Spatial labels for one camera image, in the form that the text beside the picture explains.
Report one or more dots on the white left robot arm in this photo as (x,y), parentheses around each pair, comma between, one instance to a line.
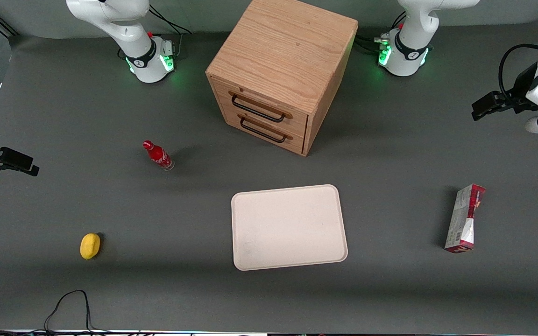
(407,44)

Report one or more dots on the yellow lemon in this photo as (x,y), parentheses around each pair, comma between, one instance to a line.
(90,246)

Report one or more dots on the wooden drawer cabinet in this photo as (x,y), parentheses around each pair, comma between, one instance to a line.
(283,60)

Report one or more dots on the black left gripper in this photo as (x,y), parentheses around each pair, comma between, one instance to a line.
(521,91)

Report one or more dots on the red cookie box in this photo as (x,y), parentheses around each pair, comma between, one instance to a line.
(464,219)

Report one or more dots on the white rectangular tray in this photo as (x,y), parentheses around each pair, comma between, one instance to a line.
(288,227)

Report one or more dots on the red cola bottle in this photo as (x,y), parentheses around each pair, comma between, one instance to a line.
(158,155)

